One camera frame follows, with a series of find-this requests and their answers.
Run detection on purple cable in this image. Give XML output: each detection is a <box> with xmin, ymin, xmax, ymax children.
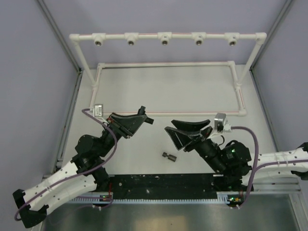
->
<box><xmin>13</xmin><ymin>108</ymin><xmax>118</xmax><ymax>221</ymax></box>
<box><xmin>230</xmin><ymin>126</ymin><xmax>308</xmax><ymax>209</ymax></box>

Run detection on left aluminium frame post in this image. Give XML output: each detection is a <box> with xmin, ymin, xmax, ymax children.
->
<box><xmin>36</xmin><ymin>0</ymin><xmax>82</xmax><ymax>173</ymax></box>

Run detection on grey slotted cable duct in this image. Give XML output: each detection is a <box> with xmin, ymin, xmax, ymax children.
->
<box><xmin>68</xmin><ymin>193</ymin><xmax>244</xmax><ymax>207</ymax></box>

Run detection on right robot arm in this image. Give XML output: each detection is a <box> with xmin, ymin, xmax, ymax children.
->
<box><xmin>165</xmin><ymin>113</ymin><xmax>308</xmax><ymax>191</ymax></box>

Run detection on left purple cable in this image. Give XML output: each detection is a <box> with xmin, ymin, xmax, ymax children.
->
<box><xmin>13</xmin><ymin>108</ymin><xmax>118</xmax><ymax>221</ymax></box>

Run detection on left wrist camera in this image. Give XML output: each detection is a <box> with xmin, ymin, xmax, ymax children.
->
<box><xmin>92</xmin><ymin>103</ymin><xmax>103</xmax><ymax>118</ymax></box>

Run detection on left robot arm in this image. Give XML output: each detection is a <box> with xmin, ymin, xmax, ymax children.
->
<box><xmin>13</xmin><ymin>107</ymin><xmax>154</xmax><ymax>229</ymax></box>

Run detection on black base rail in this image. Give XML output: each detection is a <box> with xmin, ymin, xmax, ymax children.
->
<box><xmin>96</xmin><ymin>173</ymin><xmax>247</xmax><ymax>200</ymax></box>

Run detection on right aluminium frame post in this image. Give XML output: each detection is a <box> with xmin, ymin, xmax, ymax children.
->
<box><xmin>251</xmin><ymin>0</ymin><xmax>308</xmax><ymax>151</ymax></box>

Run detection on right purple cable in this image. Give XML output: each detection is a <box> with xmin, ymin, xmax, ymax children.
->
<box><xmin>230</xmin><ymin>126</ymin><xmax>308</xmax><ymax>209</ymax></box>

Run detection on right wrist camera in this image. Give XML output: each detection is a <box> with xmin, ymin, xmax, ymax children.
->
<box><xmin>214</xmin><ymin>113</ymin><xmax>231</xmax><ymax>133</ymax></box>

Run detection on aluminium frame post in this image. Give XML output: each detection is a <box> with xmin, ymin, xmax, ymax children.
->
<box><xmin>251</xmin><ymin>0</ymin><xmax>308</xmax><ymax>151</ymax></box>
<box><xmin>36</xmin><ymin>0</ymin><xmax>82</xmax><ymax>173</ymax></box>

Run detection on grey faucet knob part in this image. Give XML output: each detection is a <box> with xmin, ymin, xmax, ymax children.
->
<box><xmin>162</xmin><ymin>152</ymin><xmax>177</xmax><ymax>162</ymax></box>

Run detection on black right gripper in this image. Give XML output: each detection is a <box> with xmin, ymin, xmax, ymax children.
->
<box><xmin>166</xmin><ymin>120</ymin><xmax>228</xmax><ymax>173</ymax></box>

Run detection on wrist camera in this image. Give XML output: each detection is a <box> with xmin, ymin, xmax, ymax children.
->
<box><xmin>214</xmin><ymin>113</ymin><xmax>231</xmax><ymax>133</ymax></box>
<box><xmin>92</xmin><ymin>103</ymin><xmax>103</xmax><ymax>118</ymax></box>

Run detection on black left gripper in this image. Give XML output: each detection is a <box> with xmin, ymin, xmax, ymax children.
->
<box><xmin>98</xmin><ymin>112</ymin><xmax>148</xmax><ymax>157</ymax></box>

